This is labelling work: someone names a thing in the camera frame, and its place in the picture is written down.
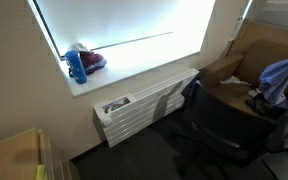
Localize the light blue cloth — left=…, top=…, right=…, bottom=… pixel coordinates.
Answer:
left=258, top=53, right=288, bottom=109

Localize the red cloth bag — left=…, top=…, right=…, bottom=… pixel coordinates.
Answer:
left=67, top=42, right=108, bottom=76

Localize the white cloth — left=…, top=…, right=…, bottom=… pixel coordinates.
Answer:
left=219, top=75, right=252, bottom=87

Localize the small white cloth scrap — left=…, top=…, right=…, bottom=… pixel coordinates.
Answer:
left=248, top=88, right=262, bottom=98

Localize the dark green cloth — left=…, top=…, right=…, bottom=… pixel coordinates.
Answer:
left=245, top=93, right=287, bottom=118

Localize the white slatted radiator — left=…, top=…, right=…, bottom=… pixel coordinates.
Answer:
left=93, top=68, right=200, bottom=148

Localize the white window sill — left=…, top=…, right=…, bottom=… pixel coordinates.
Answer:
left=58, top=49, right=202, bottom=98

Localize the picture sticker on radiator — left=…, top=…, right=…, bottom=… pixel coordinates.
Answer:
left=101, top=96, right=132, bottom=114

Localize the thin grey window rod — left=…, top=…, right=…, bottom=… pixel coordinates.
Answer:
left=90, top=31, right=175, bottom=52

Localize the blue water bottle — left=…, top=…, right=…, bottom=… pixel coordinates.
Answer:
left=64, top=50, right=88, bottom=85

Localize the black slatted office chair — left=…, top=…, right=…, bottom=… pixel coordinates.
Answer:
left=173, top=71, right=288, bottom=180

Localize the yellow paper slip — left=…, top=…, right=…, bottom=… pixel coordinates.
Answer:
left=35, top=164, right=47, bottom=180

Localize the grey window blind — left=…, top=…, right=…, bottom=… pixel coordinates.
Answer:
left=253, top=0, right=288, bottom=32

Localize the black flat platform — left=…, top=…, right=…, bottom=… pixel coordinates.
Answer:
left=262, top=133, right=288, bottom=180

